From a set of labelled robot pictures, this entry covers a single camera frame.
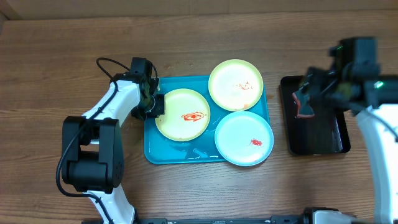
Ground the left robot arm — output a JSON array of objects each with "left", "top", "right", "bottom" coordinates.
[{"left": 55, "top": 57, "right": 165, "bottom": 223}]

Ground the orange and dark green sponge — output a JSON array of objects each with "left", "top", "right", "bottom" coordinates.
[{"left": 292, "top": 90, "right": 315, "bottom": 119}]

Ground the black rectangular tray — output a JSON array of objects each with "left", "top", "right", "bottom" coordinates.
[{"left": 279, "top": 76, "right": 351, "bottom": 156}]

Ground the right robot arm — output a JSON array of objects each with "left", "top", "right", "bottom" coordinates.
[{"left": 292, "top": 37, "right": 397, "bottom": 223}]

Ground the light blue plate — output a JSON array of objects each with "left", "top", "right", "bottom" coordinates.
[{"left": 215, "top": 111, "right": 274, "bottom": 167}]

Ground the teal plastic tray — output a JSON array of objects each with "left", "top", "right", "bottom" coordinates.
[{"left": 144, "top": 75, "right": 269, "bottom": 164}]

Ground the yellow-green plate with ketchup swirl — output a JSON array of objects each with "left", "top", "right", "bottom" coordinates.
[{"left": 155, "top": 88, "right": 211, "bottom": 142}]

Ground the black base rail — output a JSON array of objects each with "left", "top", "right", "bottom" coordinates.
[{"left": 132, "top": 215, "right": 314, "bottom": 224}]

